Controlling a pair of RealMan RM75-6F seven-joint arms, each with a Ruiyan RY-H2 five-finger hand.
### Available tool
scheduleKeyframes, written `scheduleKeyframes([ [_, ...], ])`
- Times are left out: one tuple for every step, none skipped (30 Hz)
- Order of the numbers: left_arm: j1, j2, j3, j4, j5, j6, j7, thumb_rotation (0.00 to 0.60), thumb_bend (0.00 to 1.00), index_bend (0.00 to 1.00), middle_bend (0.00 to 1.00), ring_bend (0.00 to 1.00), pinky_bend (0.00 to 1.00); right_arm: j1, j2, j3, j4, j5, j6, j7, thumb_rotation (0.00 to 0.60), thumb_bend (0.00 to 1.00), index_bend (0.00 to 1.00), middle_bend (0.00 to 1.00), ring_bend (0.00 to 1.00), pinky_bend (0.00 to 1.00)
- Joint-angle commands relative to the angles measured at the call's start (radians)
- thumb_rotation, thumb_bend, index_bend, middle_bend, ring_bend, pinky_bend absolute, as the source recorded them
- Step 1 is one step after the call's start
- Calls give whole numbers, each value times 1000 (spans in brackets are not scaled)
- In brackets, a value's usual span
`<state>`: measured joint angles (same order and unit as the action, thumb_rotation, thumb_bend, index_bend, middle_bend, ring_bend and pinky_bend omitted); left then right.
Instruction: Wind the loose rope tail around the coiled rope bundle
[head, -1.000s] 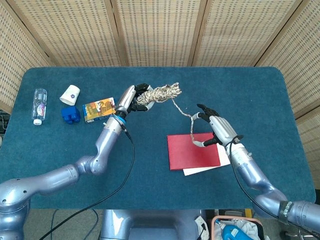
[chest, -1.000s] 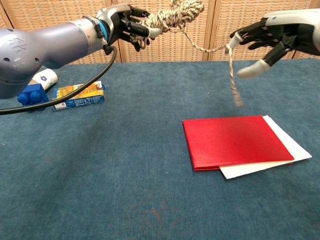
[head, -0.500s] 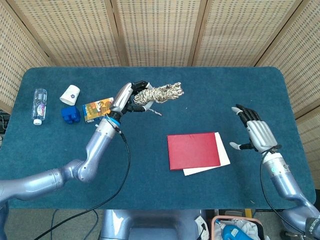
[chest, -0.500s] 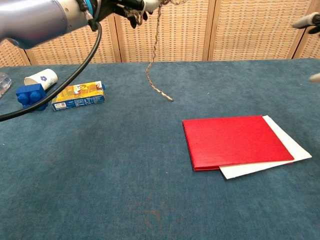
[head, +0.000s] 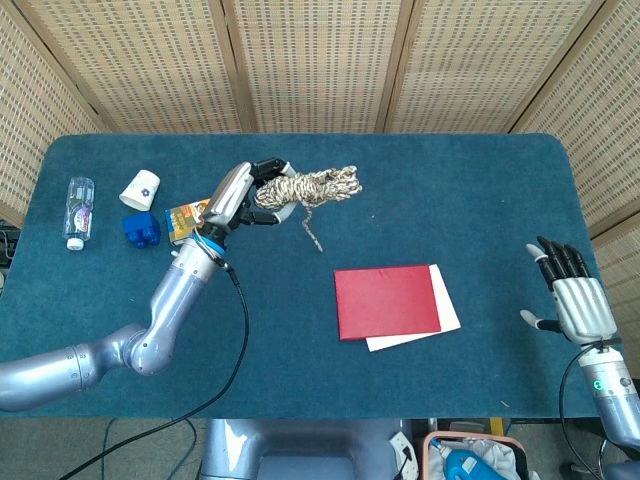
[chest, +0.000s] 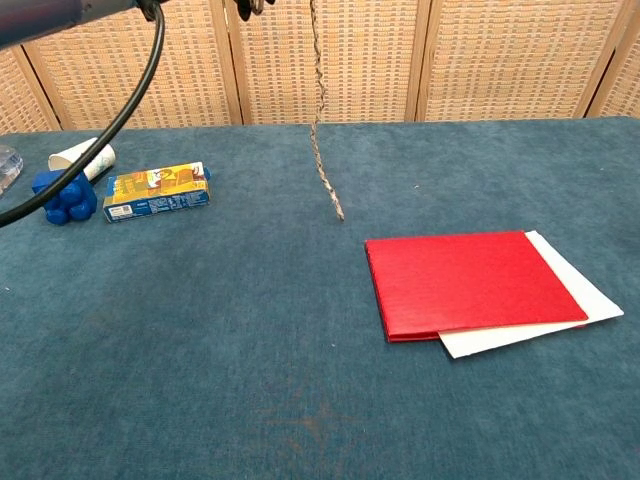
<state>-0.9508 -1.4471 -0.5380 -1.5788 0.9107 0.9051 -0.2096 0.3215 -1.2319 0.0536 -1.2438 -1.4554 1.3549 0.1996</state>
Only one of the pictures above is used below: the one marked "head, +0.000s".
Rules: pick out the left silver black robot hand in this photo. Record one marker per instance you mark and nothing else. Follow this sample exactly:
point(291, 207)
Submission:
point(227, 195)

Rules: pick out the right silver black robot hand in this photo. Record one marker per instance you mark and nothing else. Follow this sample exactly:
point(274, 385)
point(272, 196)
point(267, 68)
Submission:
point(582, 310)

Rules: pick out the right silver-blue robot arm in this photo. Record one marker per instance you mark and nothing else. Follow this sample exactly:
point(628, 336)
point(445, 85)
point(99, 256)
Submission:
point(612, 400)

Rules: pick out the orange blue carton box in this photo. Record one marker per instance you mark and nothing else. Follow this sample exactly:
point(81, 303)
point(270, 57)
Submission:
point(180, 222)

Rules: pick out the white paper cup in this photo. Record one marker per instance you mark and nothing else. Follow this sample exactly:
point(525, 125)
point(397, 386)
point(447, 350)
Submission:
point(140, 192)

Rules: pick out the blue toy building block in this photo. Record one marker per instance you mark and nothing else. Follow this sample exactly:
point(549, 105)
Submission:
point(141, 230)

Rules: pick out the white paper sheet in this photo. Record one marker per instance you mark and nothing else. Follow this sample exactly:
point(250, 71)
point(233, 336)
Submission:
point(447, 310)

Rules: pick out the clear plastic water bottle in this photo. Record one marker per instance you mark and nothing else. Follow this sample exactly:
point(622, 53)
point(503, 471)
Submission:
point(79, 210)

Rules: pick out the woven wooden folding screen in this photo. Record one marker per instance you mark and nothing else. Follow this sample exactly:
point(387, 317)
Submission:
point(320, 65)

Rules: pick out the white cloth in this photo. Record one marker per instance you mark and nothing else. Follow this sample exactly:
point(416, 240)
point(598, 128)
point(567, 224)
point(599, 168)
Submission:
point(495, 455)

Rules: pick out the red folder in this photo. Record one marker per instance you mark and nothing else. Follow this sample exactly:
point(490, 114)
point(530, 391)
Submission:
point(385, 302)

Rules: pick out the blue plastic bottle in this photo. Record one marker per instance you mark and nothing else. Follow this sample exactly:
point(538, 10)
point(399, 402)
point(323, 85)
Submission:
point(462, 465)

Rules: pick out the blue carpet table cover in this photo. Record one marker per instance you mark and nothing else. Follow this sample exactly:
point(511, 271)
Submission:
point(400, 390)

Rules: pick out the pink plastic basket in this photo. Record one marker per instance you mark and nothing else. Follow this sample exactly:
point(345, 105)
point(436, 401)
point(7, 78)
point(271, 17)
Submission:
point(427, 452)

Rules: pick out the grey-blue robot torso base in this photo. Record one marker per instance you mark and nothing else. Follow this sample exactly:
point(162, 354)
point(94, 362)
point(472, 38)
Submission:
point(300, 450)

